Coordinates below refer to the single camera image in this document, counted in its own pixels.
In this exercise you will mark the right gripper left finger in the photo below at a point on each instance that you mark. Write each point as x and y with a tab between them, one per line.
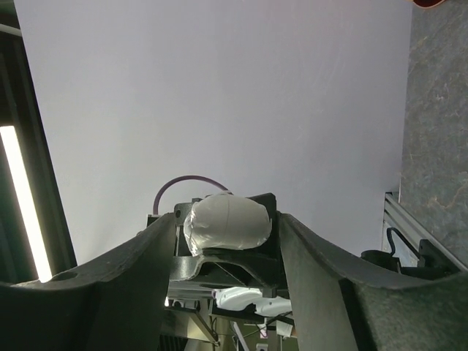
113	302

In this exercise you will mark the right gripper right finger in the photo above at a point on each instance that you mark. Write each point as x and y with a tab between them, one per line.
342	302

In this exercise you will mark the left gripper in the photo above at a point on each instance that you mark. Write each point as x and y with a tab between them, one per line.
224	240

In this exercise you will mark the white earbud charging case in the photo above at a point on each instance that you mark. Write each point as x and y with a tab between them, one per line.
226	221

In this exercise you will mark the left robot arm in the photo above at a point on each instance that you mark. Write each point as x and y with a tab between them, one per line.
256	303

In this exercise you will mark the red round tray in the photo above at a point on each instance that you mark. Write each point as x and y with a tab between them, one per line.
427	4

